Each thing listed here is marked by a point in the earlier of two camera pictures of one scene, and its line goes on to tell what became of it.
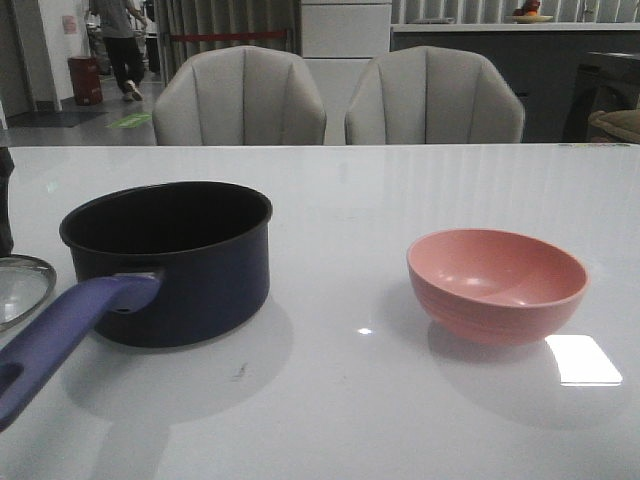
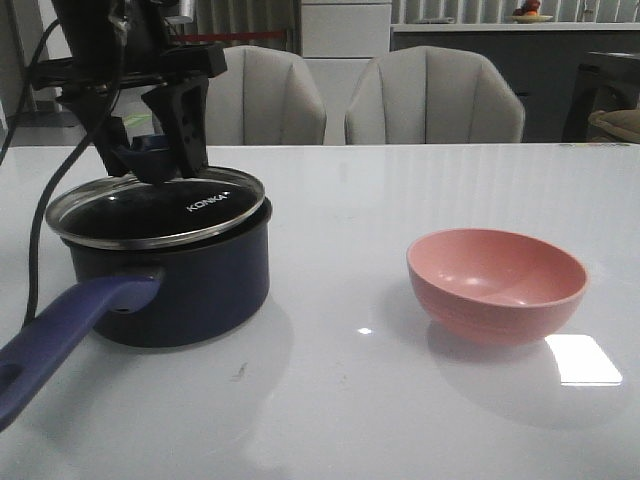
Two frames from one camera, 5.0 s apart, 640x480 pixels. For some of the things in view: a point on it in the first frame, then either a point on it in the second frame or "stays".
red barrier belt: x=227 y=35 stays
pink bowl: x=494 y=288 stays
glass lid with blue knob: x=27 y=282 → x=150 y=205
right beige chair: x=428 y=95 stays
